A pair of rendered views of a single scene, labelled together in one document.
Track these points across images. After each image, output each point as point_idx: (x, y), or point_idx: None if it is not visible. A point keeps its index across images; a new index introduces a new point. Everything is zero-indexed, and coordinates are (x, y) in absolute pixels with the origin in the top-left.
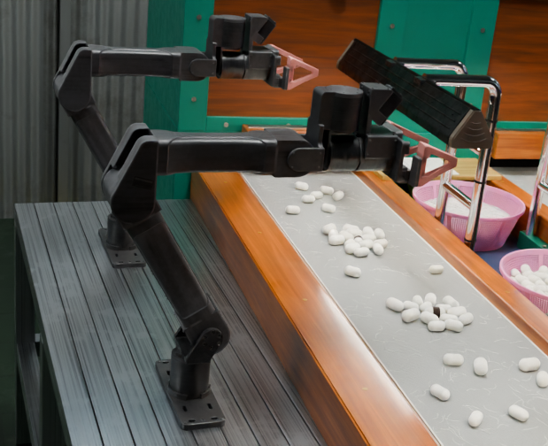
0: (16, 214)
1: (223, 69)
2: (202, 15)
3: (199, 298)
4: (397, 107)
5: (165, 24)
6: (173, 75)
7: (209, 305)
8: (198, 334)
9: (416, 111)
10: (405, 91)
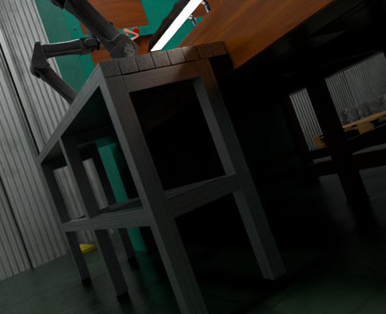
0: (38, 157)
1: (100, 42)
2: (87, 60)
3: (115, 30)
4: (173, 19)
5: (77, 88)
6: (80, 47)
7: (121, 33)
8: (122, 47)
9: (179, 7)
10: (172, 13)
